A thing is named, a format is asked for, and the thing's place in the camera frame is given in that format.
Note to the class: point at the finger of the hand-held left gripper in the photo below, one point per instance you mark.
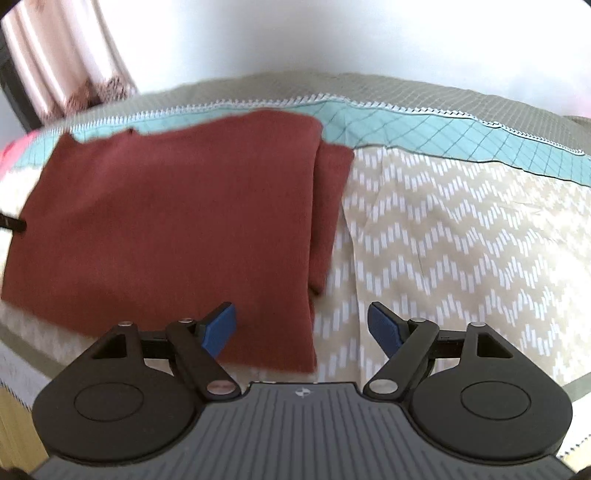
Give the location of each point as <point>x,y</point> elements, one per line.
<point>14,222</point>

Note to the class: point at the patterned bed quilt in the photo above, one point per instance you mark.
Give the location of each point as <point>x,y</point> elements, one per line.
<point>461,230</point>

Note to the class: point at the pink satin curtain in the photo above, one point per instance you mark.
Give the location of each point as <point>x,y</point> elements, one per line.
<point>60,55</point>

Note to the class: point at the pink bed sheet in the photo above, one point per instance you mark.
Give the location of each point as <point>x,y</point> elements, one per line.
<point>14,150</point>

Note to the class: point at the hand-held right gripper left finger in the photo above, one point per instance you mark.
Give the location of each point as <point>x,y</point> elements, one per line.
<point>221,330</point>

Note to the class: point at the dark window frame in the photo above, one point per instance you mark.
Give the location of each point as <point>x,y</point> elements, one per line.
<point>18,101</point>

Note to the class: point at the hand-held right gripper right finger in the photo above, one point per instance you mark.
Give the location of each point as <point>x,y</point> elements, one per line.
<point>383,330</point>

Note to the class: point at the red-brown sweater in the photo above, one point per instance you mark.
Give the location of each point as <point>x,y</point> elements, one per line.
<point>161,221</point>

